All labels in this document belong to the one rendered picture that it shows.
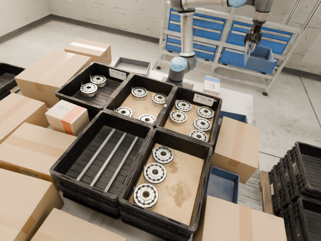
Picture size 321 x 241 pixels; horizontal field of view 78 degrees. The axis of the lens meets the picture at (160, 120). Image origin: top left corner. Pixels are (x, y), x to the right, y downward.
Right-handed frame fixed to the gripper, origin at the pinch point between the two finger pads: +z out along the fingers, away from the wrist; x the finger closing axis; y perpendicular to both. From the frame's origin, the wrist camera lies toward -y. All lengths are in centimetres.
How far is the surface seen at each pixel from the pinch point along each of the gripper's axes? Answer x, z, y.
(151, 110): -50, 25, 47
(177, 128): -31, 27, 55
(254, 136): 12, 28, 46
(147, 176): -36, 23, 91
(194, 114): -24, 27, 39
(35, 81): -119, 12, 58
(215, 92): -13.7, 32.6, 2.7
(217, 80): -14.0, 32.3, -13.5
